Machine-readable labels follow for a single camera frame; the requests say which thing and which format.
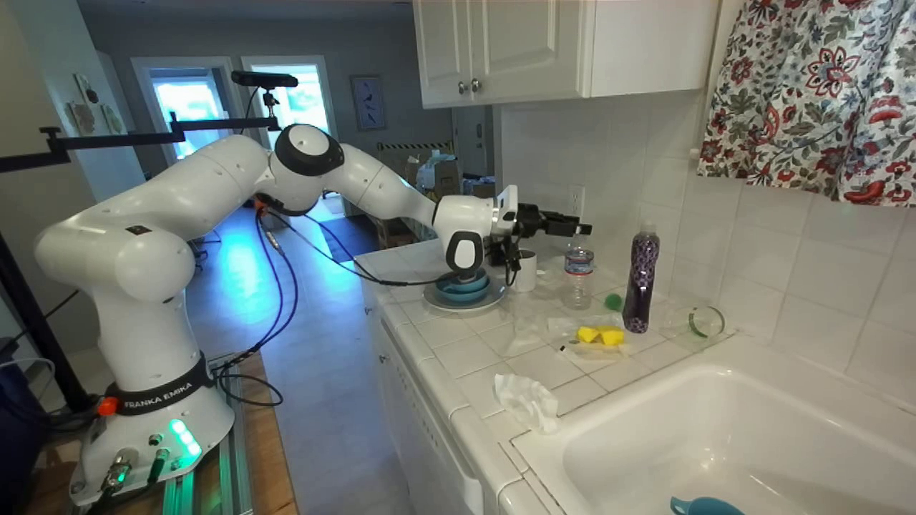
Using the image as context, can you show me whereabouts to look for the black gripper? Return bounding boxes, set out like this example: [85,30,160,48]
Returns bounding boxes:
[518,203,596,243]

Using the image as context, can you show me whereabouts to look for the clear plastic water bottle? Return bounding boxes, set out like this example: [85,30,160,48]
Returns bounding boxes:
[559,238,596,310]

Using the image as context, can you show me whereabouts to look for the purple dish soap bottle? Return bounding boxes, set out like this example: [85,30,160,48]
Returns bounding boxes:
[621,227,665,337]

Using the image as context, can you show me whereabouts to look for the teal cup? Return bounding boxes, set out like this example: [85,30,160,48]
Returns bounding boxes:
[667,496,747,515]

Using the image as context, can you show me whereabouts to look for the grey plate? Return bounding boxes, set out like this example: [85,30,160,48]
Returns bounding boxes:
[422,277,509,319]

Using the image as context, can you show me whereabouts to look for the yellow sponge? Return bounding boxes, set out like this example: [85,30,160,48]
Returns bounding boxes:
[574,324,631,353]

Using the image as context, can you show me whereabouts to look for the clear plastic bag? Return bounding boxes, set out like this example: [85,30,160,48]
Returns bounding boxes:
[498,310,582,361]

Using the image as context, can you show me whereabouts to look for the cluttered blue storage bin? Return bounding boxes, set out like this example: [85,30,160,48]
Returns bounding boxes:
[410,145,498,198]

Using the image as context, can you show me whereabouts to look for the clear glass bowl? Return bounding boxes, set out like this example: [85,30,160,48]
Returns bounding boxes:
[688,301,730,343]

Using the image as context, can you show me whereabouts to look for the crumpled white paper towel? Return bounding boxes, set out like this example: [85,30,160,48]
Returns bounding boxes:
[491,369,565,434]

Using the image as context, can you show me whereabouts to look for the narrow white cabinet door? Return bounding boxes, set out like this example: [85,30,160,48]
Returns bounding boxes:
[470,0,588,107]

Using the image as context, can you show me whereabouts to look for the dark doormat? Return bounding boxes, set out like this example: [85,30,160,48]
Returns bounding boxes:
[319,214,389,263]

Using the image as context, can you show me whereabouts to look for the white base cabinet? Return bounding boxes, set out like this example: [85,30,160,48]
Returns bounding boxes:
[366,304,485,515]

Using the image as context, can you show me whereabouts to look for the white kitchen sink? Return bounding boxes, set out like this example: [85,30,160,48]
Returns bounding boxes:
[509,361,916,515]

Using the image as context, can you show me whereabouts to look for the floral curtain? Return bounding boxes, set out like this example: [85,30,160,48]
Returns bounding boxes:
[692,0,916,213]

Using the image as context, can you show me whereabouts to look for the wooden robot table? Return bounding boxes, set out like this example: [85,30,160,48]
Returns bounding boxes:
[25,347,297,515]

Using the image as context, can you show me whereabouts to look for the black boom rod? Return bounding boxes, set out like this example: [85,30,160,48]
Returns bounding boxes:
[0,111,283,175]

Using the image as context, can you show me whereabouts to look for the dark blue bag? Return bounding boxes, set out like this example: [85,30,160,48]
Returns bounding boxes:
[0,361,51,515]

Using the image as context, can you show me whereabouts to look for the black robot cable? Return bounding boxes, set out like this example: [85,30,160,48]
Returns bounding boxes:
[209,194,452,409]

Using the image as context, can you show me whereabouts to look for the black camera on stand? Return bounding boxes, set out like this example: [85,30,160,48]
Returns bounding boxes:
[230,70,302,93]

